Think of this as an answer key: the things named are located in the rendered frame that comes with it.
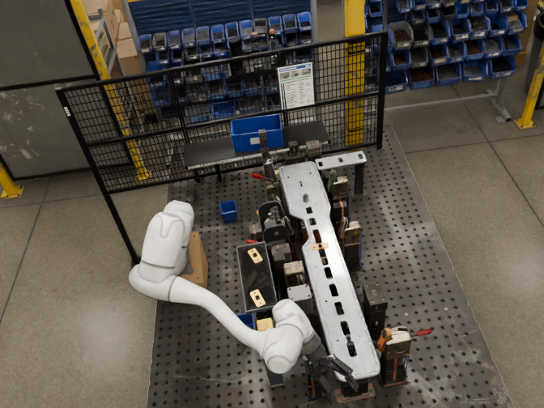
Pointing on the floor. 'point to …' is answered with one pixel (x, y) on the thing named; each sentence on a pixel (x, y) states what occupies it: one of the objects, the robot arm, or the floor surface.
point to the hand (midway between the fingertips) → (341, 388)
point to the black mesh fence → (227, 112)
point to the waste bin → (534, 50)
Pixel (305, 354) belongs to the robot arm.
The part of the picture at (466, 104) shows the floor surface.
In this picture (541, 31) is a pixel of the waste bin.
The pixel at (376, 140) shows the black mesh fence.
